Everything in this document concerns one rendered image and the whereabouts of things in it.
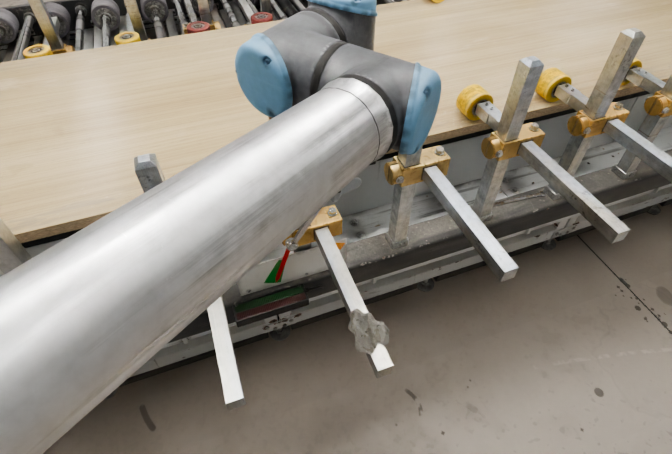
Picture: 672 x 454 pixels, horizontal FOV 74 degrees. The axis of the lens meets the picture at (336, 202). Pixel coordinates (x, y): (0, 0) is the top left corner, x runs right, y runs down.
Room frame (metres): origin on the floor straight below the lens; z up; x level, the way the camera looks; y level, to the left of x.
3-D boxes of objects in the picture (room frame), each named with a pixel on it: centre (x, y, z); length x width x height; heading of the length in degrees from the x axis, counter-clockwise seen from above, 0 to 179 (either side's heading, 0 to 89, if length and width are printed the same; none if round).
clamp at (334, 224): (0.65, 0.06, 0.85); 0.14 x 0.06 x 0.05; 110
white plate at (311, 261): (0.61, 0.10, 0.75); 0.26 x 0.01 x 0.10; 110
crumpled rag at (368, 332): (0.39, -0.06, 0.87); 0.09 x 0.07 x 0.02; 20
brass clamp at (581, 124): (0.91, -0.65, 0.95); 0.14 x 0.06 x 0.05; 110
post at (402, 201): (0.73, -0.16, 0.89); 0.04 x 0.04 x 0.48; 20
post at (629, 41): (0.90, -0.62, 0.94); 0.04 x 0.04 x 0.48; 20
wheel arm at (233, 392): (0.48, 0.24, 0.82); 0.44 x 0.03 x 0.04; 20
